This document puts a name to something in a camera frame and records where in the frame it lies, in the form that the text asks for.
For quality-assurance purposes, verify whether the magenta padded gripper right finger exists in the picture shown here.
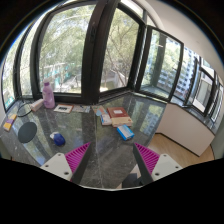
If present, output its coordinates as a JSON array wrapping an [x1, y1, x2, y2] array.
[[132, 142, 184, 186]]

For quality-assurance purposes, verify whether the purple plastic bottle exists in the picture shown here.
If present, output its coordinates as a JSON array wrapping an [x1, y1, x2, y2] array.
[[42, 78, 55, 109]]

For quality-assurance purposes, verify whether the black cable loop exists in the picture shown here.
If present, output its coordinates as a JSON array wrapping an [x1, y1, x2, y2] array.
[[16, 101, 34, 118]]

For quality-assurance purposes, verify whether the red book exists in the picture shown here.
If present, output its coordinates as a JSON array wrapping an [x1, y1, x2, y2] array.
[[107, 107, 128, 118]]

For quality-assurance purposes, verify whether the tan wooden box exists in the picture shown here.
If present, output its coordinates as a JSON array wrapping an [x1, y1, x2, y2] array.
[[111, 117, 133, 127]]

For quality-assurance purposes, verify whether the white and blue packet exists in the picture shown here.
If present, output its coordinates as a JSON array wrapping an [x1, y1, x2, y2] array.
[[96, 106, 112, 126]]

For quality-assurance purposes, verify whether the yellow and purple small box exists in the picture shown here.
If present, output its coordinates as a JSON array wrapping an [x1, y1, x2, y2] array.
[[3, 114, 17, 131]]

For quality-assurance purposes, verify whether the flat card with red border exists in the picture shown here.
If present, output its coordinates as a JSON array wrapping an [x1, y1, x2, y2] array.
[[54, 104, 73, 113]]

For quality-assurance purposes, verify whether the blue and white box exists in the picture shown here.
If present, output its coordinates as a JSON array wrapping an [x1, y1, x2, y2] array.
[[117, 125, 134, 140]]

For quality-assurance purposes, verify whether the black window frame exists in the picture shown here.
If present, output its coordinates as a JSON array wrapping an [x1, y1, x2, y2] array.
[[0, 0, 224, 134]]

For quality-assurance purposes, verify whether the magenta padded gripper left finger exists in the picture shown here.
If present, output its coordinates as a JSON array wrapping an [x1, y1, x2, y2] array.
[[40, 142, 92, 185]]

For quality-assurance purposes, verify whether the round black mouse pad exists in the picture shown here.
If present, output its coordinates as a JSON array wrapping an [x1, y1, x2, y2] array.
[[18, 122, 37, 143]]

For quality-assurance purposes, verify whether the white box beside bottle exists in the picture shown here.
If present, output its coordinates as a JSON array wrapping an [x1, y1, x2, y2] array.
[[30, 99, 44, 112]]

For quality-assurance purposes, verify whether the flat grey booklet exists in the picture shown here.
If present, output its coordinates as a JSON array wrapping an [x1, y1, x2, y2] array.
[[72, 105, 90, 113]]

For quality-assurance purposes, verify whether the blue and white computer mouse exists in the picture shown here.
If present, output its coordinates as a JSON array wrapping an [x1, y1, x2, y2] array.
[[50, 132, 65, 146]]

